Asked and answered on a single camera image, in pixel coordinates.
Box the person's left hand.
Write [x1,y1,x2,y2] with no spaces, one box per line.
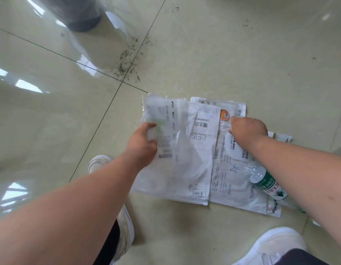
[123,122,158,172]

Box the person's right hand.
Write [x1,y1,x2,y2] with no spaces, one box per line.
[228,116,269,151]

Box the clear plastic bag with labels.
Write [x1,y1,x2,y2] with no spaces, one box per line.
[141,93,194,174]

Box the white bag with orange sticker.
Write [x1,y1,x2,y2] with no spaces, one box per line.
[190,96,282,218]

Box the person's left forearm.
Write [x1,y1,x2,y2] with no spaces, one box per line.
[0,158,145,265]

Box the person's right forearm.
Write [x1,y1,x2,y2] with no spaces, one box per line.
[240,135,341,238]

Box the small white plastic bag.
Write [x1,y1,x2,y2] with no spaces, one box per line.
[267,131,293,144]

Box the white printed plastic bag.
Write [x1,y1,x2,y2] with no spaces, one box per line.
[130,101,222,206]

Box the clear bottle with green label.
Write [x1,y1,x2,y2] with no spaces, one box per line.
[243,162,307,213]

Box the scattered dark debris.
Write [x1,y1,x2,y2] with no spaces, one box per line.
[112,34,150,82]

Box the large clear plastic sheet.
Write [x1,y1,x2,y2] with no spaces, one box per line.
[0,0,149,220]

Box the person's left white shoe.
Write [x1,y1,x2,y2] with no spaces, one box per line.
[87,155,135,265]

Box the person's white shoe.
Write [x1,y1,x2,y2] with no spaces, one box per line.
[87,155,135,265]
[231,227,308,265]

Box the person's right white shoe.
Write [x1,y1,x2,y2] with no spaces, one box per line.
[231,227,308,265]

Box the person's left black trouser leg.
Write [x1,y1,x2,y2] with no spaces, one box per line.
[93,219,121,265]

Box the person's black trouser leg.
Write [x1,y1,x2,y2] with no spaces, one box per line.
[275,248,330,265]
[93,219,121,265]

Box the person's right black trouser leg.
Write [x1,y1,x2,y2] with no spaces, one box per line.
[275,248,330,265]

